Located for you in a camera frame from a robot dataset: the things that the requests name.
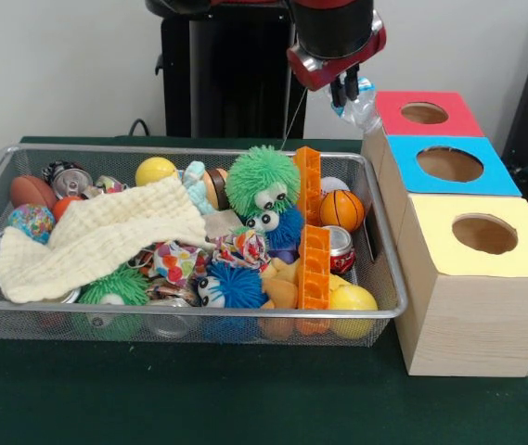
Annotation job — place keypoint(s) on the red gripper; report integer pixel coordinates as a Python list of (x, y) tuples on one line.
[(305, 79)]

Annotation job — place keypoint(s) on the crushed clear plastic bottle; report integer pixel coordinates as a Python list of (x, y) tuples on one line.
[(362, 113)]

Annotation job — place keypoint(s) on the green spiky toy with eyes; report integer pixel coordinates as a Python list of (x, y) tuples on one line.
[(259, 176)]

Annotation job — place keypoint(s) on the cream knitted cloth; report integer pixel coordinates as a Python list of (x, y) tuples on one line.
[(106, 232)]

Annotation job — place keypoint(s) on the wooden box with three holes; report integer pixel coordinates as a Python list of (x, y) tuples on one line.
[(477, 324)]

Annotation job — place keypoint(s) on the silver mesh bin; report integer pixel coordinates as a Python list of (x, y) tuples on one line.
[(22, 324)]

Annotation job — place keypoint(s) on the orange plastic building block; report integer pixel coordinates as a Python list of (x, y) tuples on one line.
[(314, 273), (310, 185)]

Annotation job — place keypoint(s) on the orange toy basketball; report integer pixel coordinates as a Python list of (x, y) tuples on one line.
[(342, 209)]

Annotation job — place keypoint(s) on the yellow ball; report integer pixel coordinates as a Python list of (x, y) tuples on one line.
[(154, 171), (354, 301)]

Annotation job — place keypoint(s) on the blue spiky toy with eyes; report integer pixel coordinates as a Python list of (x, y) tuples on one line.
[(235, 285)]

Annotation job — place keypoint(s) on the dark green table cloth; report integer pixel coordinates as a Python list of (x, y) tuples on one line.
[(245, 394)]

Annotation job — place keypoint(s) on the colourful globe ball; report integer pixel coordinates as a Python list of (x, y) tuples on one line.
[(31, 222)]

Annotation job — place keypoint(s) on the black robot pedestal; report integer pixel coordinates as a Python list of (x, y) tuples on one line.
[(235, 69)]

